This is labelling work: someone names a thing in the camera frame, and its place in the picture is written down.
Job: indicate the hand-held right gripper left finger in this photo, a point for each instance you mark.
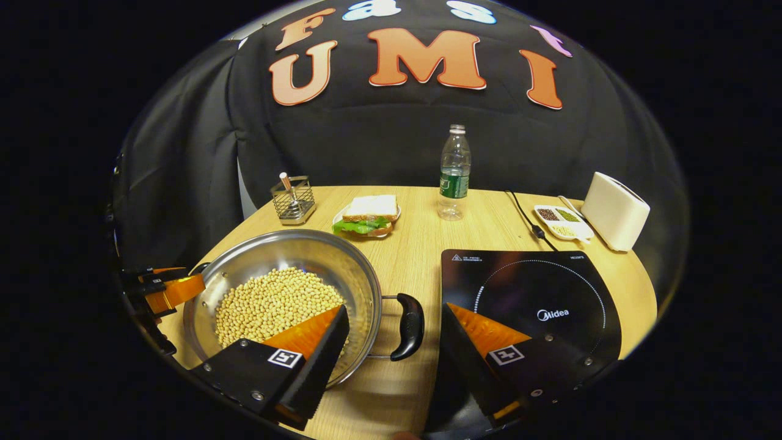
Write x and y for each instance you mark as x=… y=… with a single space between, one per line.
x=317 y=366

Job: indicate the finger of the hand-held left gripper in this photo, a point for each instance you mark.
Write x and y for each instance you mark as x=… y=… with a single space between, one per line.
x=153 y=275
x=177 y=292

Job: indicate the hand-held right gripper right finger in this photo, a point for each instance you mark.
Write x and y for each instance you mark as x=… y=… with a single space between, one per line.
x=473 y=366

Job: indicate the black induction cooktop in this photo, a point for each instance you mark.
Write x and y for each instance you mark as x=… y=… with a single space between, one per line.
x=531 y=287

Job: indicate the pile of soybeans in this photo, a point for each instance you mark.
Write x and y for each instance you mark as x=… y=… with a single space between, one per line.
x=275 y=299

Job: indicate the sandwich with lettuce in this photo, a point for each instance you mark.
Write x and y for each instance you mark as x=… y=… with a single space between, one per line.
x=369 y=211

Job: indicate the white divided dish of beans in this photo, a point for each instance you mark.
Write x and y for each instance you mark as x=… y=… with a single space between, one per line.
x=563 y=223

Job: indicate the clear plastic water bottle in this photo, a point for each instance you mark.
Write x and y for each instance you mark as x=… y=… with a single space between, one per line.
x=454 y=177

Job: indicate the white toaster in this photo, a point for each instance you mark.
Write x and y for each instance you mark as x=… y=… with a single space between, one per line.
x=614 y=214

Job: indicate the black backdrop cloth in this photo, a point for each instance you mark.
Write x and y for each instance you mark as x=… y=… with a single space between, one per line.
x=366 y=140

